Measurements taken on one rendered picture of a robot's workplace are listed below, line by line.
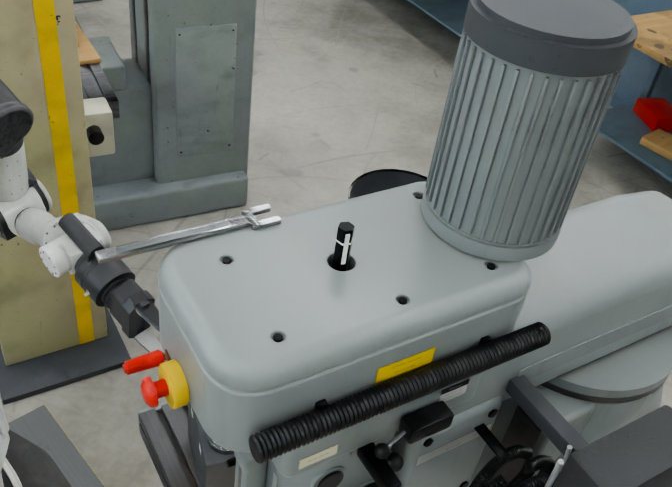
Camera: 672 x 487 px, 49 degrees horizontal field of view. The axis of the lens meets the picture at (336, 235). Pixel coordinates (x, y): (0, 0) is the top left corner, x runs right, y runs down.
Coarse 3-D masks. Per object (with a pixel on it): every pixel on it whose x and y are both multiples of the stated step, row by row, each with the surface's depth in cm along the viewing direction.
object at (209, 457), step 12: (192, 408) 169; (192, 420) 172; (192, 432) 175; (204, 432) 164; (192, 444) 178; (204, 444) 162; (216, 444) 161; (204, 456) 160; (216, 456) 160; (228, 456) 160; (204, 468) 160; (216, 468) 160; (228, 468) 161; (204, 480) 163; (216, 480) 162; (228, 480) 164
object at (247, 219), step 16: (256, 208) 102; (208, 224) 98; (224, 224) 99; (240, 224) 99; (256, 224) 99; (272, 224) 100; (144, 240) 94; (160, 240) 94; (176, 240) 95; (192, 240) 96; (96, 256) 91; (112, 256) 91; (128, 256) 92
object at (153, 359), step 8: (152, 352) 104; (160, 352) 105; (128, 360) 103; (136, 360) 103; (144, 360) 103; (152, 360) 103; (160, 360) 104; (128, 368) 102; (136, 368) 103; (144, 368) 103
